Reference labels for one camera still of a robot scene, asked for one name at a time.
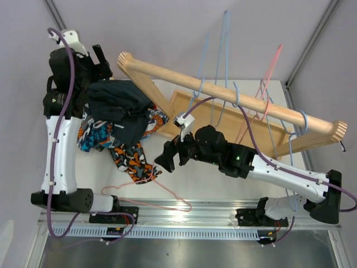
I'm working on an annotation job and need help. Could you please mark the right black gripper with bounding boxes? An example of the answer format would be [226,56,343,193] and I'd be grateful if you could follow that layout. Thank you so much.
[156,124,220,172]

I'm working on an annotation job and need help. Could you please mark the black orange camouflage shorts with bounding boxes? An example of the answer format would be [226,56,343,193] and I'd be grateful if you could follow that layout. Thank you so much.
[109,142,162,184]

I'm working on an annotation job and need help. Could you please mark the dark navy shorts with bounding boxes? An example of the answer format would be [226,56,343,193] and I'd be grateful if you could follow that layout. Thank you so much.
[87,80,155,146]

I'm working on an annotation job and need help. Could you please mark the blue hanger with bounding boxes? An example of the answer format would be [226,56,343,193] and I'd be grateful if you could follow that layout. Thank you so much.
[262,80,309,212]
[210,9,241,129]
[188,33,210,110]

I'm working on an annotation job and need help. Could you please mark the teal cartoon print shorts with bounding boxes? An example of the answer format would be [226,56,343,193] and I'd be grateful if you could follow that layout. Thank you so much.
[77,106,169,152]

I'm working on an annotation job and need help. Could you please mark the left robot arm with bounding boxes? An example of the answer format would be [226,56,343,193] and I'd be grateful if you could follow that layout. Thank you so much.
[31,45,138,224]

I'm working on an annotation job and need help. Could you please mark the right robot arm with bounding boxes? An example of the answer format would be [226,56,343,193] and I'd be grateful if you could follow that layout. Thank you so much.
[155,125,342,226]

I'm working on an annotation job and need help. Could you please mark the wooden clothes rack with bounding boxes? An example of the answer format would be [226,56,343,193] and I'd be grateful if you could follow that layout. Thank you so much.
[117,52,348,158]

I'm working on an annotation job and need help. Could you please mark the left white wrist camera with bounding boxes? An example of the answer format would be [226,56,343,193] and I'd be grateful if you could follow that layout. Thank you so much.
[49,29,89,56]

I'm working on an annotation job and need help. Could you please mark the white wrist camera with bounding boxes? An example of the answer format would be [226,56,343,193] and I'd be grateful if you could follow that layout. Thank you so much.
[173,112,195,142]
[49,29,89,56]

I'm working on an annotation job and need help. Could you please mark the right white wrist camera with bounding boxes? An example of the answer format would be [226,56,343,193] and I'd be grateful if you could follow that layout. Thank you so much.
[173,112,195,142]

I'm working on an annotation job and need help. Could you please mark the aluminium mounting rail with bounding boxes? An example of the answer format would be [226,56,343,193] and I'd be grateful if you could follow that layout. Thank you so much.
[51,200,341,243]

